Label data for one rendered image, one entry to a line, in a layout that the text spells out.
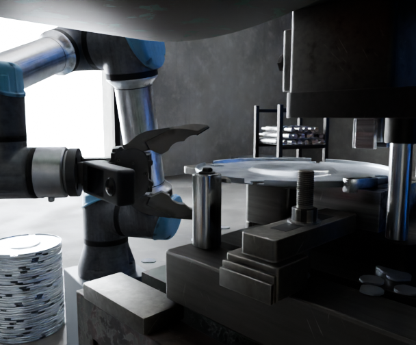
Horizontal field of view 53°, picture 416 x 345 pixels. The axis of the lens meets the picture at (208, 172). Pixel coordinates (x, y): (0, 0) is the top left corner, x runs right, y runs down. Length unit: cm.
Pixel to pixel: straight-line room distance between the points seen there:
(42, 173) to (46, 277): 121
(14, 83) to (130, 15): 39
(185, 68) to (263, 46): 190
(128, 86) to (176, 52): 543
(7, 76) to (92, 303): 32
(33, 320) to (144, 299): 132
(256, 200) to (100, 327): 27
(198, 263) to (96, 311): 18
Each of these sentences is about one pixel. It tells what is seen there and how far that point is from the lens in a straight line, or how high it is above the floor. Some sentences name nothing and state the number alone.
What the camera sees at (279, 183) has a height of 78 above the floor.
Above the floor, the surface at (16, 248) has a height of 35.
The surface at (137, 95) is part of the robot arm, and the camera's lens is 94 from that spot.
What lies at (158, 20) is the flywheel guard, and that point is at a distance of 28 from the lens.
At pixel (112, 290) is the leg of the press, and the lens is 57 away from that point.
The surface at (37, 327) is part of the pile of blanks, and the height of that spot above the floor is 5.
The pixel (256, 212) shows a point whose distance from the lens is 62.
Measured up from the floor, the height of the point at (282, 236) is 76.
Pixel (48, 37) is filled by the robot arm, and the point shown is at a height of 102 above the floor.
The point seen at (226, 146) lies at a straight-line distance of 702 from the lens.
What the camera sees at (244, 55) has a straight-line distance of 740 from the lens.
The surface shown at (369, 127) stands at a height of 85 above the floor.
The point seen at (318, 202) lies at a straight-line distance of 53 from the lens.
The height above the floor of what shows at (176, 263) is 69.
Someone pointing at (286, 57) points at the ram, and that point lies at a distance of 58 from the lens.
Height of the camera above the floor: 86
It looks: 7 degrees down
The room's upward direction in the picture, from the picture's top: straight up
